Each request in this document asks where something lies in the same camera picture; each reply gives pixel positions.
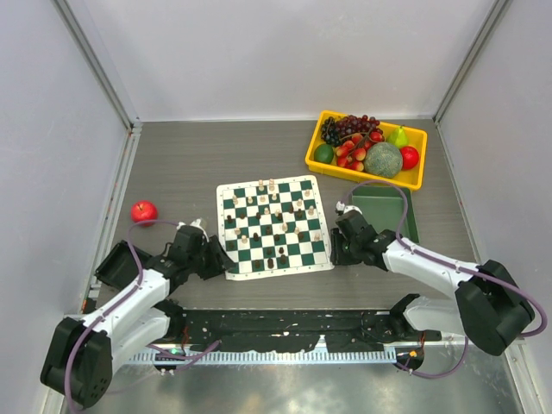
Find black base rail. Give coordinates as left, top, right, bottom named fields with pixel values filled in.
left=154, top=310, right=442, bottom=354

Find aluminium frame rail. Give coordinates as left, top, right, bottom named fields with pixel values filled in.
left=123, top=339, right=428, bottom=369

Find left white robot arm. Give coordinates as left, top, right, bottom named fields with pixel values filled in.
left=40, top=220, right=236, bottom=413

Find green lime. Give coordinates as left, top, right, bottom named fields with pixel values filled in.
left=313, top=144, right=335, bottom=164

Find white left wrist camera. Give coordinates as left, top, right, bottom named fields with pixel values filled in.
left=189, top=218, right=207, bottom=233

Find red cherry bunch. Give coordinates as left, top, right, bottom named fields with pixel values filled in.
left=335, top=132, right=385, bottom=172

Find green netted melon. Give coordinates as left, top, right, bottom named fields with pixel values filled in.
left=364, top=142, right=403, bottom=179

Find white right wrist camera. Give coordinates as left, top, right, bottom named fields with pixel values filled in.
left=336, top=201, right=362, bottom=216

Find black grape bunch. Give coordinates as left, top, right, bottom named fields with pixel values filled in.
left=321, top=116, right=342, bottom=147

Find green yellow pear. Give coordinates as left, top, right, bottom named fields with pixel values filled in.
left=386, top=125, right=409, bottom=149

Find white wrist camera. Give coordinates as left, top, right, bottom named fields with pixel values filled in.
left=189, top=218, right=207, bottom=233
left=336, top=201, right=362, bottom=216

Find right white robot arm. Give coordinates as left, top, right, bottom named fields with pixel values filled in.
left=331, top=204, right=535, bottom=356

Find red apple on table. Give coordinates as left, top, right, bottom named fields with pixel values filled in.
left=130, top=200, right=159, bottom=227

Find dark red grape bunch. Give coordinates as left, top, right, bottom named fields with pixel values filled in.
left=336, top=115, right=383, bottom=137

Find green white chess board mat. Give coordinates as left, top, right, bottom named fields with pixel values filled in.
left=216, top=175, right=334, bottom=281

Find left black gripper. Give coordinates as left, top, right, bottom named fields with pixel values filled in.
left=187, top=236, right=235, bottom=281

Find red apple in bin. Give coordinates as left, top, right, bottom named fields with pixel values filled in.
left=400, top=146, right=420, bottom=171

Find green plastic tray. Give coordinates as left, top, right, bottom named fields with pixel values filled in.
left=349, top=185, right=419, bottom=243

